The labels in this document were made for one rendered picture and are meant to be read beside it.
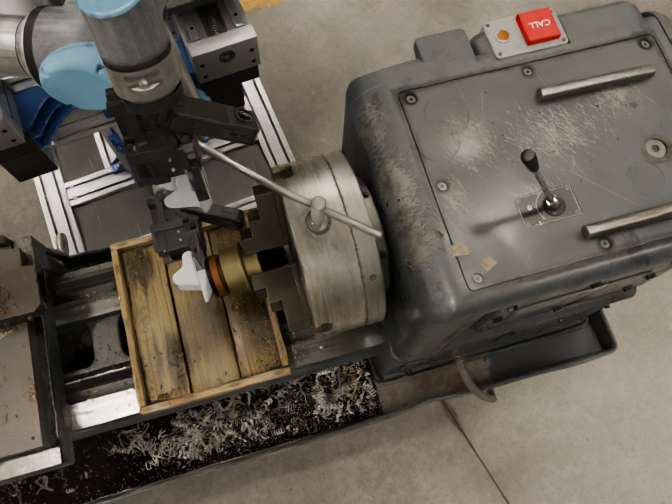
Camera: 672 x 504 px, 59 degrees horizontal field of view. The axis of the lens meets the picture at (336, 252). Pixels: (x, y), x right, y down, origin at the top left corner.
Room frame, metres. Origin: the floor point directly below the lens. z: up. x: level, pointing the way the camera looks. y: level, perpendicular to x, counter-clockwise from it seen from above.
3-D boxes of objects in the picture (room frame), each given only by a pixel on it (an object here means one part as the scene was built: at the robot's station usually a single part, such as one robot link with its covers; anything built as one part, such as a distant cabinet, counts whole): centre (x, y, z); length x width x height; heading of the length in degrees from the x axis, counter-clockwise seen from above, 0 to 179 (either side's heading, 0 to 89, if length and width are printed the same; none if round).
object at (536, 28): (0.72, -0.31, 1.26); 0.06 x 0.06 x 0.02; 21
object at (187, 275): (0.27, 0.25, 1.09); 0.09 x 0.06 x 0.03; 21
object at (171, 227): (0.37, 0.29, 1.08); 0.12 x 0.09 x 0.08; 21
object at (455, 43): (0.66, -0.16, 1.24); 0.09 x 0.08 x 0.03; 111
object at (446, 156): (0.51, -0.34, 1.06); 0.59 x 0.48 x 0.39; 111
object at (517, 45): (0.71, -0.29, 1.23); 0.13 x 0.08 x 0.05; 111
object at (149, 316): (0.26, 0.27, 0.89); 0.36 x 0.30 x 0.04; 21
